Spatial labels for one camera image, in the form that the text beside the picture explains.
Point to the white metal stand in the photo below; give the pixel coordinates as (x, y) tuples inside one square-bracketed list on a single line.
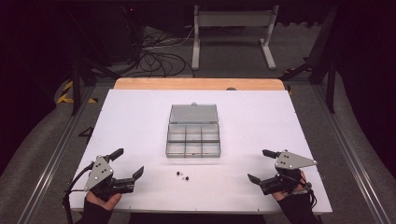
[(233, 18)]

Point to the aluminium floor rail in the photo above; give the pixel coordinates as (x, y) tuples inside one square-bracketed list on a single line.
[(53, 158), (351, 155)]

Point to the clear plastic compartment box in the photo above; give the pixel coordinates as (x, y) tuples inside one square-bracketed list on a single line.
[(193, 137)]

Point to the person's left hand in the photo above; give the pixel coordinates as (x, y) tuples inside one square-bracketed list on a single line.
[(104, 203)]

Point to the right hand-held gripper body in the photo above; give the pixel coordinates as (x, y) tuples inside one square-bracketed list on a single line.
[(291, 160)]

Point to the person's right hand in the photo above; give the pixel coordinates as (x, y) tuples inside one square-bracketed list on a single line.
[(291, 192)]

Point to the black equipment case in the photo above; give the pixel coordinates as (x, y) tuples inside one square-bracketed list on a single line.
[(121, 34)]

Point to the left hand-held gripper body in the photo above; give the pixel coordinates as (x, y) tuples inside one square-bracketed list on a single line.
[(100, 174)]

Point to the black metal stand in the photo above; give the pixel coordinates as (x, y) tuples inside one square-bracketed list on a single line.
[(323, 56)]

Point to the black tripod stand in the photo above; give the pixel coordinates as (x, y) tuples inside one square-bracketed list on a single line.
[(76, 84)]

